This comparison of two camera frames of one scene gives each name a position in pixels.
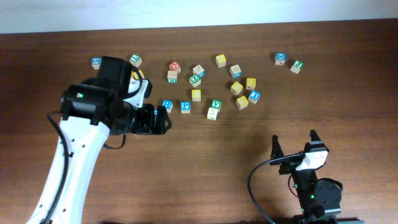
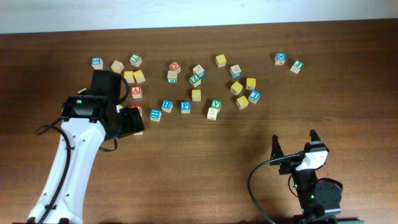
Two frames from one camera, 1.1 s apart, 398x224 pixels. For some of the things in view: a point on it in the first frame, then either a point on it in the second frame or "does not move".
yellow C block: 196,94 does not move
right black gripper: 290,163 does not move
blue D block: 236,71 does not move
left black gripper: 148,125 to 135,124
